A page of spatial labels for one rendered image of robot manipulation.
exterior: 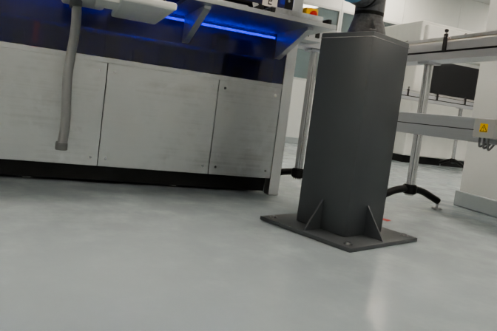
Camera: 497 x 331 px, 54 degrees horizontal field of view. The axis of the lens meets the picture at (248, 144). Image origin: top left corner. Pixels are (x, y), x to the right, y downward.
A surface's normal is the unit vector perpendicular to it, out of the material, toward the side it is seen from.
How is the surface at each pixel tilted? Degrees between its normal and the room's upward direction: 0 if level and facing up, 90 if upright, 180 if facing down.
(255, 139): 90
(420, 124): 90
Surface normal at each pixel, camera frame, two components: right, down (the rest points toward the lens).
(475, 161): -0.92, -0.09
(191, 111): 0.37, 0.11
